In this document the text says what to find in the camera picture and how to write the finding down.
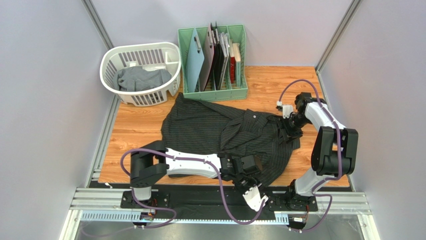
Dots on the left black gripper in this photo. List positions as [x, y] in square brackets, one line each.
[253, 180]

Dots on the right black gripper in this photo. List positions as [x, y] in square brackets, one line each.
[286, 127]

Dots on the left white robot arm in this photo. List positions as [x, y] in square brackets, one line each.
[153, 161]

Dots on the grey shirt in basket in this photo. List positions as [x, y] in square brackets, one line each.
[137, 79]

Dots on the green spine book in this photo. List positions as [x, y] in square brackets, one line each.
[237, 65]

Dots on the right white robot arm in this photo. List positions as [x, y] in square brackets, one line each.
[334, 151]

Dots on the red book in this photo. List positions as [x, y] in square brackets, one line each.
[232, 61]

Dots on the green file organizer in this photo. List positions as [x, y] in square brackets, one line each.
[229, 91]

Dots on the grey notebook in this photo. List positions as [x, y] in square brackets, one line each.
[224, 43]

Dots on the black folder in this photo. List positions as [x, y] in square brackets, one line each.
[217, 54]

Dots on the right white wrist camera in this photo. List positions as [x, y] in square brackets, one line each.
[285, 109]

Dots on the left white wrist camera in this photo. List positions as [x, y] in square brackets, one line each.
[254, 198]

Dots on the mauve clipboard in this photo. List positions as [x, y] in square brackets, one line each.
[208, 51]

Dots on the white laundry basket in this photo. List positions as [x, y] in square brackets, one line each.
[150, 56]

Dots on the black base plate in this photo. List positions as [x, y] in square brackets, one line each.
[204, 202]

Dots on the black pinstriped long sleeve shirt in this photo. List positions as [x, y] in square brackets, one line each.
[204, 128]

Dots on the aluminium rail frame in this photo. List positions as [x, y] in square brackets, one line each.
[95, 213]

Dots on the blue clipboard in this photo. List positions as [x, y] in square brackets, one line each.
[194, 62]

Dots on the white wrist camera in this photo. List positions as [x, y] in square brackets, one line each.
[254, 198]
[285, 109]

